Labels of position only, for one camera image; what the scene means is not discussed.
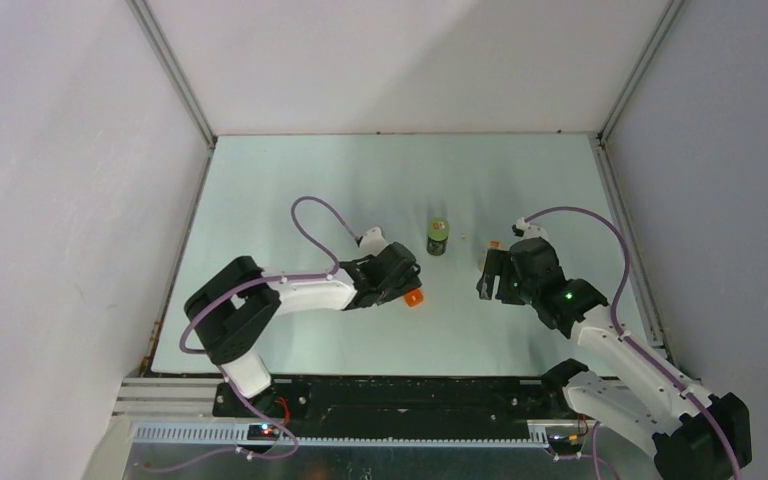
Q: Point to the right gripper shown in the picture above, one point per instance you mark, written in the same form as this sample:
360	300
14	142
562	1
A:
499	263

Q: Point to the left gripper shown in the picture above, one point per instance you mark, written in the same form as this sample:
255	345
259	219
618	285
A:
407	282

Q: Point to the clear pill bottle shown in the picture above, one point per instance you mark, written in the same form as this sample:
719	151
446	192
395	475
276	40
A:
492	245

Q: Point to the orange pill box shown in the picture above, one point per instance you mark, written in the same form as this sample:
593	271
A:
413	298

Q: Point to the green pill bottle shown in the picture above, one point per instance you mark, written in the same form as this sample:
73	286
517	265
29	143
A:
437	236

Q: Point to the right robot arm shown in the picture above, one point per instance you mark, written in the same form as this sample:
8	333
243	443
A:
688	431

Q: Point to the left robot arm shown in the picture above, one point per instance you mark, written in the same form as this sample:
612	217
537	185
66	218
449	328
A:
230	312

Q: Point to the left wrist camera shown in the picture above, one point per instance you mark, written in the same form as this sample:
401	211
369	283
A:
372	242

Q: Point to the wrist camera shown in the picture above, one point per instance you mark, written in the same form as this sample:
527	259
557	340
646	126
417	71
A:
372	242
524	229

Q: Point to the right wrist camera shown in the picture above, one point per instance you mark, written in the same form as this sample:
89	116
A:
524	229

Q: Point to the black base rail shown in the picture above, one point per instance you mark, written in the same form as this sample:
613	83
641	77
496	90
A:
414	408

